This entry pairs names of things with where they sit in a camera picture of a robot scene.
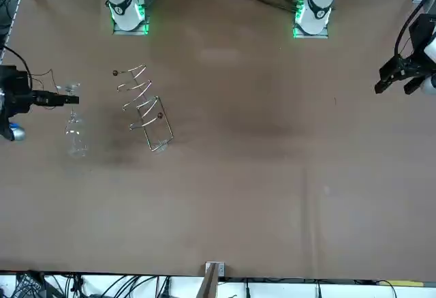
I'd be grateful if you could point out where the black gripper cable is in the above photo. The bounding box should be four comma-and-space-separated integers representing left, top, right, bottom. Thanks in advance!
393, 0, 426, 60

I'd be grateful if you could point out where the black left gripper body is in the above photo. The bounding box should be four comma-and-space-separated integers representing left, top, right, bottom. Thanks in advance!
407, 13, 436, 64

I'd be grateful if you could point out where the silver wire goblet rack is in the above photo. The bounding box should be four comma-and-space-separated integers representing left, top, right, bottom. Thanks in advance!
111, 62, 175, 154

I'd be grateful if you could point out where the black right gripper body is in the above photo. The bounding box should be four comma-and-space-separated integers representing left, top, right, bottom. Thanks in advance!
0, 65, 33, 117

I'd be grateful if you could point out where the black power strip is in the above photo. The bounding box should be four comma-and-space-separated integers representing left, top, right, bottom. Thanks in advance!
13, 270, 47, 298

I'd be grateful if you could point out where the black base cable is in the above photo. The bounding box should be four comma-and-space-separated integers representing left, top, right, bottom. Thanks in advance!
234, 0, 300, 14

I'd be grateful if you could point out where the thin black wire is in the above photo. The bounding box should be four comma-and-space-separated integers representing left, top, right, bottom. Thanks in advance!
30, 68, 62, 110

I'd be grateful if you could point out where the clear glass goblet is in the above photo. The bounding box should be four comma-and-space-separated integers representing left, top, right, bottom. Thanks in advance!
63, 81, 90, 160

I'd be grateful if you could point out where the aluminium camera post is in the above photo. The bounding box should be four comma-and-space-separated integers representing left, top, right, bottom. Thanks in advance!
197, 261, 226, 298

